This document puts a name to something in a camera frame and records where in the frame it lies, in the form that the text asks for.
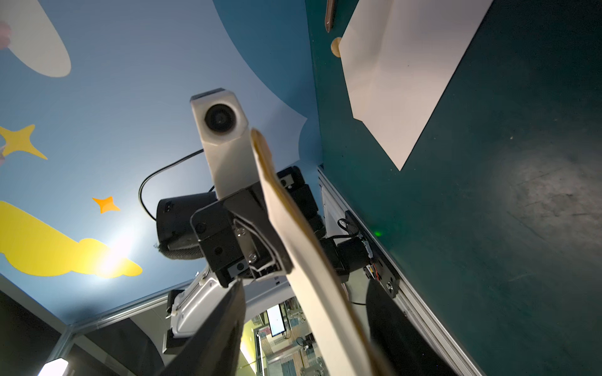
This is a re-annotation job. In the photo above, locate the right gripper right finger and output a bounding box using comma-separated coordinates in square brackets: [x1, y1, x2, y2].
[365, 280, 455, 375]

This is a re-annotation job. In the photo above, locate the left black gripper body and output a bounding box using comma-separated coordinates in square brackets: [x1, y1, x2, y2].
[154, 164, 325, 288]

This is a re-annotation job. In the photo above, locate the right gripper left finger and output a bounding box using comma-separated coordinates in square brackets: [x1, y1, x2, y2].
[161, 281, 246, 376]

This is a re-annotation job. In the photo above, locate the cream paper sheet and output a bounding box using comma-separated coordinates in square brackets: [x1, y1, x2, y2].
[250, 129, 393, 375]

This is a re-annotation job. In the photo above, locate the white paper sheet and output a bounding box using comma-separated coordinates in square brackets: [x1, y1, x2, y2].
[339, 0, 492, 169]

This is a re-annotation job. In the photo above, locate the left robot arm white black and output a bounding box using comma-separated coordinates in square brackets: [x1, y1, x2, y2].
[155, 166, 370, 354]

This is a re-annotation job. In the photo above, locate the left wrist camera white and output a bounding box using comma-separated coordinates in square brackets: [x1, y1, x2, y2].
[190, 88, 259, 199]

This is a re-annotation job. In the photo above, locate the aluminium rail base frame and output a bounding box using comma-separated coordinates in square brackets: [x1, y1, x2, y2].
[318, 167, 484, 375]

